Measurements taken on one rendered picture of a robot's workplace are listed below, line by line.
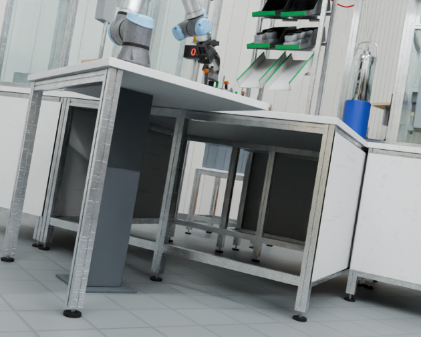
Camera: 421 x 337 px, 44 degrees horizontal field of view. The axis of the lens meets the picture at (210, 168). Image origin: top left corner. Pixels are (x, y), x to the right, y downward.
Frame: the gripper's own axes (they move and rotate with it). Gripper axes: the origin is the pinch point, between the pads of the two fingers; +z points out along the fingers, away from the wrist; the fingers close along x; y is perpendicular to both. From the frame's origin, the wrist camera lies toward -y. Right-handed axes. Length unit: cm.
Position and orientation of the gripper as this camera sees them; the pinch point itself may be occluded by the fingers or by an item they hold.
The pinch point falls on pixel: (213, 71)
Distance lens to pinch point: 280.9
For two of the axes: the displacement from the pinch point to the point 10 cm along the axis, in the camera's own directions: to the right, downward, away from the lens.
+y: -4.2, 6.5, -6.3
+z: 2.0, 7.5, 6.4
